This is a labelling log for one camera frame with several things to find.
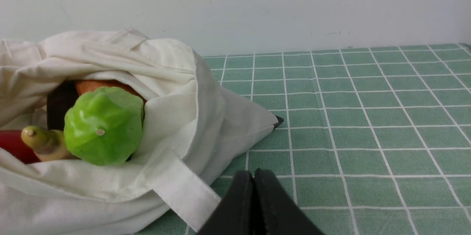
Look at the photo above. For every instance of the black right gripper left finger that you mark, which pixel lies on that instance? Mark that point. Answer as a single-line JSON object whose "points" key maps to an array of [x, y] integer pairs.
{"points": [[232, 215]]}

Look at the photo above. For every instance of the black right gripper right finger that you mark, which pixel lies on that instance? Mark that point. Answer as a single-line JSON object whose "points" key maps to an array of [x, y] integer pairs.
{"points": [[274, 211]]}

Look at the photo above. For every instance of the light green ridged gourd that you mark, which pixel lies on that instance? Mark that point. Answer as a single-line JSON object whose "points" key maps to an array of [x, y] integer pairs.
{"points": [[105, 126]]}

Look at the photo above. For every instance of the white cloth tote bag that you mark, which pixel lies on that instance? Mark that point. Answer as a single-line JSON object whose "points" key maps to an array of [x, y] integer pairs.
{"points": [[193, 129]]}

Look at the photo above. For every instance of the green checkered tablecloth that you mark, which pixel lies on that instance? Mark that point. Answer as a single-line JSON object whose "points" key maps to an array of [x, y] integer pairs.
{"points": [[376, 141]]}

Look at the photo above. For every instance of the dark eggplant with pale stem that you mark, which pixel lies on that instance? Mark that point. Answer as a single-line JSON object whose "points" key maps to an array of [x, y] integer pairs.
{"points": [[48, 144]]}

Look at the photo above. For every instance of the red pepper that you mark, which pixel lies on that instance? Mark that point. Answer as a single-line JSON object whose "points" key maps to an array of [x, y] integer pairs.
{"points": [[11, 141]]}

